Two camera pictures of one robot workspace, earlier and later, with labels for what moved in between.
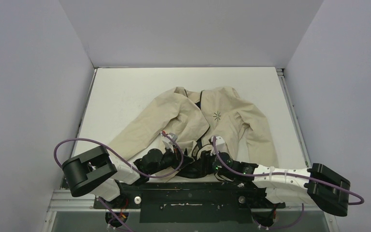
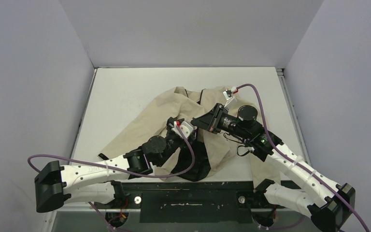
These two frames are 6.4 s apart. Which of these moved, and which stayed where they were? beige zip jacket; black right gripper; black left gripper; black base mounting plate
Moved: black left gripper; black right gripper
Stayed: beige zip jacket; black base mounting plate
